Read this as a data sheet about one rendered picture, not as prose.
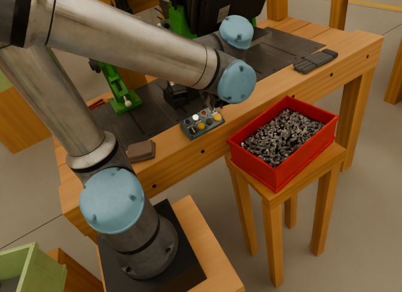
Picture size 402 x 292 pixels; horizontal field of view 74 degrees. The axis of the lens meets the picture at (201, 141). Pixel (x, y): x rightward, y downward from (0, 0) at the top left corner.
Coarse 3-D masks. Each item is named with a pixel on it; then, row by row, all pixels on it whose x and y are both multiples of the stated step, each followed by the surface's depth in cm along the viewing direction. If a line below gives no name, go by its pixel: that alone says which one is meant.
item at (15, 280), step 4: (8, 280) 78; (12, 280) 78; (16, 280) 78; (4, 284) 78; (8, 284) 77; (12, 284) 77; (16, 284) 77; (0, 288) 77; (4, 288) 77; (8, 288) 76; (12, 288) 76; (16, 288) 76
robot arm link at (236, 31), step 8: (232, 16) 58; (240, 16) 59; (224, 24) 57; (232, 24) 57; (240, 24) 58; (248, 24) 58; (216, 32) 59; (224, 32) 57; (232, 32) 57; (240, 32) 57; (248, 32) 57; (224, 40) 58; (232, 40) 57; (240, 40) 57; (248, 40) 58; (224, 48) 58; (232, 48) 59; (240, 48) 59; (240, 56) 62
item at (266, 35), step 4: (256, 28) 101; (260, 28) 100; (256, 32) 98; (260, 32) 97; (264, 32) 96; (268, 32) 96; (252, 36) 96; (256, 36) 95; (260, 36) 95; (264, 36) 95; (268, 36) 96; (252, 40) 94; (256, 40) 94; (260, 40) 95; (264, 40) 96; (252, 44) 94
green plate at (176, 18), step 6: (168, 6) 102; (180, 6) 93; (174, 12) 98; (180, 12) 94; (174, 18) 100; (180, 18) 96; (186, 18) 97; (174, 24) 101; (180, 24) 97; (186, 24) 98; (174, 30) 103; (180, 30) 98; (186, 30) 99; (186, 36) 101; (192, 36) 102
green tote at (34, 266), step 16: (0, 256) 72; (16, 256) 73; (32, 256) 70; (48, 256) 76; (0, 272) 77; (16, 272) 78; (32, 272) 69; (48, 272) 74; (64, 272) 80; (32, 288) 67; (48, 288) 73
